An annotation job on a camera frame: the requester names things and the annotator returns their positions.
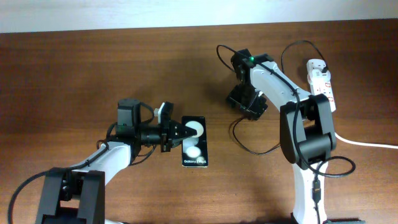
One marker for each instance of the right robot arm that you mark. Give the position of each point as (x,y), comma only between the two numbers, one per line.
(307,134)

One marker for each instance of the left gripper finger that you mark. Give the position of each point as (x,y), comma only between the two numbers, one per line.
(175,142)
(179,132)

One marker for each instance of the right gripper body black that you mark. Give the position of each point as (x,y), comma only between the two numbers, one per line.
(247,100)

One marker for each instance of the black Galaxy flip smartphone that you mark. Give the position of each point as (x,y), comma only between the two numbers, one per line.
(195,148)

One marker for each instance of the white power strip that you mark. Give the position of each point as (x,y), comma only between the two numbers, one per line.
(319,79)

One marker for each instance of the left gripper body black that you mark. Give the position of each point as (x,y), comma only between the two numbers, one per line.
(165,137)

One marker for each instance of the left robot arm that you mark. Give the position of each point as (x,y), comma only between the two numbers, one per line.
(76,194)

